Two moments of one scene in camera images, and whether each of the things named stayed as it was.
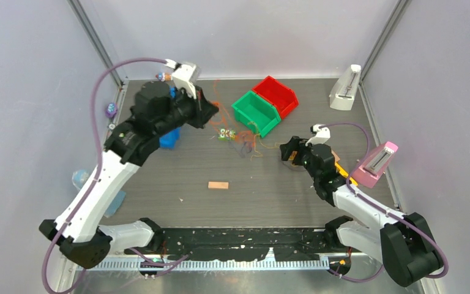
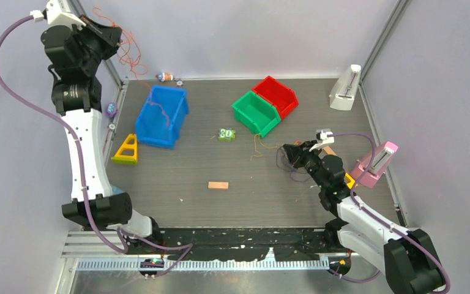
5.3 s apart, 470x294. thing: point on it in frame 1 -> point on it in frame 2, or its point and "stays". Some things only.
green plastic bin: [251, 108] stays
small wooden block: [218, 185] stays
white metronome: [344, 88] stays
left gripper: [204, 109] -> [98, 31]
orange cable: [244, 136] -> [141, 66]
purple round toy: [111, 110] stays
